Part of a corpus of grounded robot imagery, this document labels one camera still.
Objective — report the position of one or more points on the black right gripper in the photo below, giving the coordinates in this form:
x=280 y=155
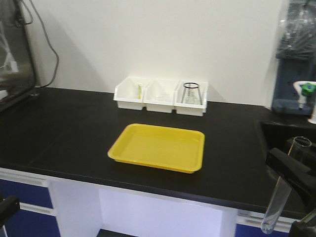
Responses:
x=296 y=167

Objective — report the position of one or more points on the tall clear test tube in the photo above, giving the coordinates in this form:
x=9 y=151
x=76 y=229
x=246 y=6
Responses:
x=278 y=200

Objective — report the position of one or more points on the yellow plastic tray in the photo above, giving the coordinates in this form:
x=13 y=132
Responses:
x=161 y=147

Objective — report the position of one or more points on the black sink basin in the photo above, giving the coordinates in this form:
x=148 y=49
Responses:
x=275 y=135

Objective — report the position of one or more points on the white lab faucet green knob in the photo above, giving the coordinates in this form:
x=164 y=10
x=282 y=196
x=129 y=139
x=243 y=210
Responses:
x=304 y=89

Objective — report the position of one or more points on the blue pegboard drying rack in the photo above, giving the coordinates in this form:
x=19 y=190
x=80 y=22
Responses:
x=285 y=97

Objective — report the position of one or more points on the clear plastic bag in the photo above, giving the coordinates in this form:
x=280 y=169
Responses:
x=298 y=41

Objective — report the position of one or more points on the white right storage bin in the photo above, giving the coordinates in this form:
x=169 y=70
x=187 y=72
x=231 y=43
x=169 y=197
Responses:
x=191 y=109

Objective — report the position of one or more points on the white storage bin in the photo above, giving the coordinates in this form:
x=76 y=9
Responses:
x=157 y=85
x=191 y=109
x=126 y=93

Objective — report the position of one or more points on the clear flask in right bin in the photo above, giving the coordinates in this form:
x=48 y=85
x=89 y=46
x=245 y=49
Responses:
x=190 y=97

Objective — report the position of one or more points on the white middle storage bin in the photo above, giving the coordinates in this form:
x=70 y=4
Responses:
x=157 y=85

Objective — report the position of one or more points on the yellow green dropper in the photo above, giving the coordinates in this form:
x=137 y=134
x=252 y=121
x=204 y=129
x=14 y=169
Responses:
x=139 y=91

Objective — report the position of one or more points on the white left storage bin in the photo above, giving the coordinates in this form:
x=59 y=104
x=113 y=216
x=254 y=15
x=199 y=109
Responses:
x=126 y=93

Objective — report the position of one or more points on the blue white lab bench cabinet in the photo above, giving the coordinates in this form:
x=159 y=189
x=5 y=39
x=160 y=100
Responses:
x=56 y=207

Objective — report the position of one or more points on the dark cabinet with glass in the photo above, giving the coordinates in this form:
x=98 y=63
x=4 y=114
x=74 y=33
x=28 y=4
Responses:
x=18 y=77

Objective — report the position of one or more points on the black wire tripod stand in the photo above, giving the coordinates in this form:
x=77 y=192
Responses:
x=192 y=85

